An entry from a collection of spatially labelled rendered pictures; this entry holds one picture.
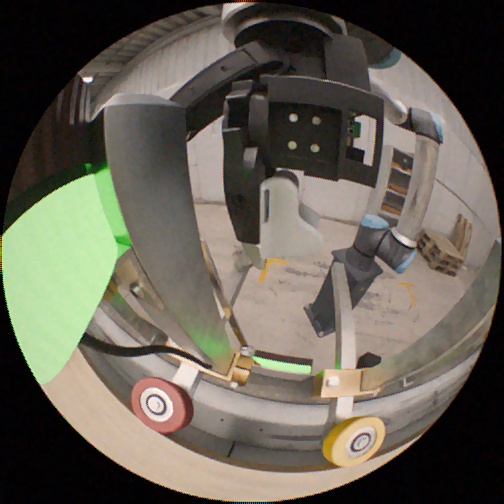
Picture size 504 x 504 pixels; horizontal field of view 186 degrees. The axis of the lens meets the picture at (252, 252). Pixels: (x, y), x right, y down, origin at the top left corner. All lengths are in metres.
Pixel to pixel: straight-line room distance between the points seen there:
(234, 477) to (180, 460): 0.06
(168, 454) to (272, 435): 0.32
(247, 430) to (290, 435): 0.11
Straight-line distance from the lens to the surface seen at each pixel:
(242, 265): 0.34
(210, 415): 0.50
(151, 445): 0.26
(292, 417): 0.50
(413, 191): 0.73
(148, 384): 0.24
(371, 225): 0.80
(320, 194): 2.79
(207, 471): 0.24
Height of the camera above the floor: 1.11
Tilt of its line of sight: 38 degrees down
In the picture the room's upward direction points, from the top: straight up
